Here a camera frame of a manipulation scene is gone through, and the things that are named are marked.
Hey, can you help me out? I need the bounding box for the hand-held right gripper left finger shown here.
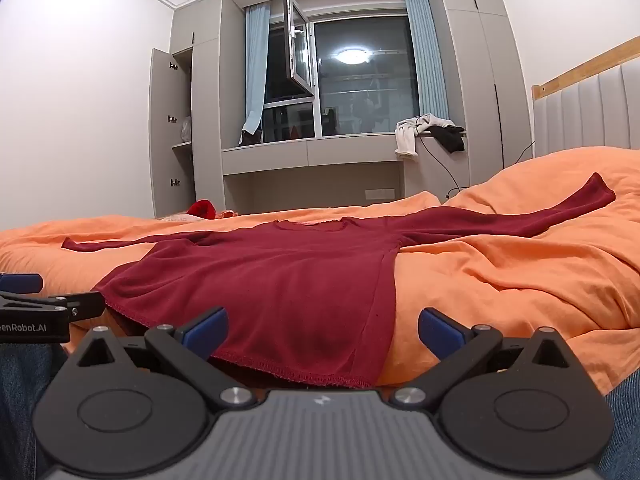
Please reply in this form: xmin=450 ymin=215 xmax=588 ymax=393
xmin=66 ymin=307 xmax=257 ymax=413

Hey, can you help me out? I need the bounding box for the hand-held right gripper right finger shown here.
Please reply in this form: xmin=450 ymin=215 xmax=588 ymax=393
xmin=391 ymin=307 xmax=582 ymax=411

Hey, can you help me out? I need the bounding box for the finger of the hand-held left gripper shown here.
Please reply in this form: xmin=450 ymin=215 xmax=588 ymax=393
xmin=0 ymin=273 xmax=44 ymax=292
xmin=0 ymin=290 xmax=104 ymax=322

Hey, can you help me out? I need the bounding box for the dark red long-sleeve shirt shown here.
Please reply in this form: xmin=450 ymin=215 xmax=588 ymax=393
xmin=61 ymin=172 xmax=617 ymax=390

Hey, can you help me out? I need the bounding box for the person's left jeans leg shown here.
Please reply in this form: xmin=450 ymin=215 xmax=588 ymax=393
xmin=0 ymin=344 xmax=68 ymax=480

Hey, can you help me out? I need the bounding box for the person's jeans leg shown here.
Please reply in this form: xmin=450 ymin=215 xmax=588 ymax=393
xmin=0 ymin=344 xmax=68 ymax=480
xmin=602 ymin=379 xmax=640 ymax=480

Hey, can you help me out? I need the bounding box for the orange bed blanket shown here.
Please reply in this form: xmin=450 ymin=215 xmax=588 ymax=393
xmin=0 ymin=147 xmax=640 ymax=397

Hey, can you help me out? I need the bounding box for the red plush cloth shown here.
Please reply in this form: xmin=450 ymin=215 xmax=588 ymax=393
xmin=187 ymin=200 xmax=217 ymax=221

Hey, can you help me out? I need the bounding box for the black garment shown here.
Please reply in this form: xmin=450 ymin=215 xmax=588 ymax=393
xmin=429 ymin=125 xmax=467 ymax=155

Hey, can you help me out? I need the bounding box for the white garment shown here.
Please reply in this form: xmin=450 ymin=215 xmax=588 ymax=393
xmin=395 ymin=115 xmax=453 ymax=161

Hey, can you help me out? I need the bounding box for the grey window bench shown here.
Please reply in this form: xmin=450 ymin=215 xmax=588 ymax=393
xmin=221 ymin=130 xmax=471 ymax=211

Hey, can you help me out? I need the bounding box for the person's right jeans leg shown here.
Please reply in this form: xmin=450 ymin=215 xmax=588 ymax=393
xmin=602 ymin=379 xmax=640 ymax=480

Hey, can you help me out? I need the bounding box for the grey wardrobe with open door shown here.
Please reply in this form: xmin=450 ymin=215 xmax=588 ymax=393
xmin=149 ymin=0 xmax=224 ymax=218

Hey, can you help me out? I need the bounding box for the large glass window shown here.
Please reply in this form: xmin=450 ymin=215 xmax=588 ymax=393
xmin=262 ymin=7 xmax=418 ymax=143

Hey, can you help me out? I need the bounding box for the grey padded wooden headboard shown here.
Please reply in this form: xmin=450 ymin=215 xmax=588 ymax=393
xmin=531 ymin=35 xmax=640 ymax=158

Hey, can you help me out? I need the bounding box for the tall grey cabinet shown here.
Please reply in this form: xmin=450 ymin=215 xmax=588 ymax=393
xmin=431 ymin=0 xmax=533 ymax=196

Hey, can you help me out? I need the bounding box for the light blue curtain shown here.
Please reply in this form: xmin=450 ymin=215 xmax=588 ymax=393
xmin=402 ymin=0 xmax=449 ymax=126
xmin=242 ymin=2 xmax=272 ymax=136

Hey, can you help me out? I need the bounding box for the open window sash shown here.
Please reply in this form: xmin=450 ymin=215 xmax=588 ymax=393
xmin=282 ymin=0 xmax=317 ymax=96

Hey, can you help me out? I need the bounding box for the black cable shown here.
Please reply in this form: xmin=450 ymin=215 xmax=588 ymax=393
xmin=417 ymin=135 xmax=536 ymax=198

